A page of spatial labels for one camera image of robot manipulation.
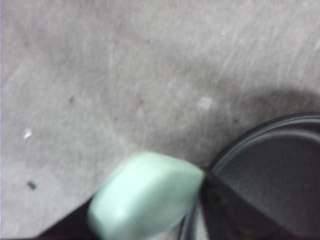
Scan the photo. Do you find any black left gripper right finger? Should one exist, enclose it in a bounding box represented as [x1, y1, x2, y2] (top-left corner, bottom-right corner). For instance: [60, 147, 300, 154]
[200, 171, 320, 240]

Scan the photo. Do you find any black frying pan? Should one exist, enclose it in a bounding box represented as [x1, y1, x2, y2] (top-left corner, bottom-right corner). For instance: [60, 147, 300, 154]
[87, 113, 320, 240]

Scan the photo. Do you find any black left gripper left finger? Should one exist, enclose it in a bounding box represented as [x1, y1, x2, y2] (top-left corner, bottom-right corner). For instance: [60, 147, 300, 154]
[35, 199, 99, 240]

